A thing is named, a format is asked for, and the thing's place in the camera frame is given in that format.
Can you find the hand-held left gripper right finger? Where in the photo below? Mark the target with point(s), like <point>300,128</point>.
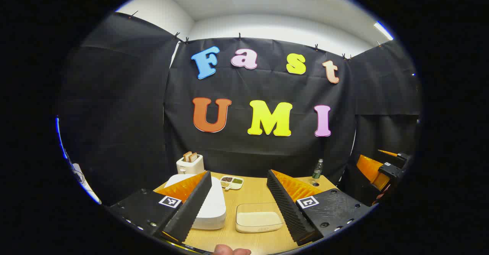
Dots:
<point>284,209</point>

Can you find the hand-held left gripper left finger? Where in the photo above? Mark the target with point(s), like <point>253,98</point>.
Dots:
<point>195,205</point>

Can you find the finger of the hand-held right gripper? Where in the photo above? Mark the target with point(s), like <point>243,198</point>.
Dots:
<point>401,156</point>
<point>368,169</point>

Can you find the white rice cooker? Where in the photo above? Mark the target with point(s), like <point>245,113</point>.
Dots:
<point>214,209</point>

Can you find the clear rice container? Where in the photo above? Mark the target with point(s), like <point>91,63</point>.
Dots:
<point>258,220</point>

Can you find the white toaster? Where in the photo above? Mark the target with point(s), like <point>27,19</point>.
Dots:
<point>189,167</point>

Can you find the white divided grain dish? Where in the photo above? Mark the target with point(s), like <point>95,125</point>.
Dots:
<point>233,181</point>

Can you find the toast slice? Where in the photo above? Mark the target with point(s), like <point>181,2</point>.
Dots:
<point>194,157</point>
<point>187,156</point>

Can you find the clear green label water bottle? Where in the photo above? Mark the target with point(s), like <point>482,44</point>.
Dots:
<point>317,172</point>

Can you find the small ceiling light panel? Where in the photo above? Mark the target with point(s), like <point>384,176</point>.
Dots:
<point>383,30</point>

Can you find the black backdrop cloth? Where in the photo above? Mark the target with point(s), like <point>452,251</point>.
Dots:
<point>267,83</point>

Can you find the row of black cloth clips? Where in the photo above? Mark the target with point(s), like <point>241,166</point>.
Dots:
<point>239,36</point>

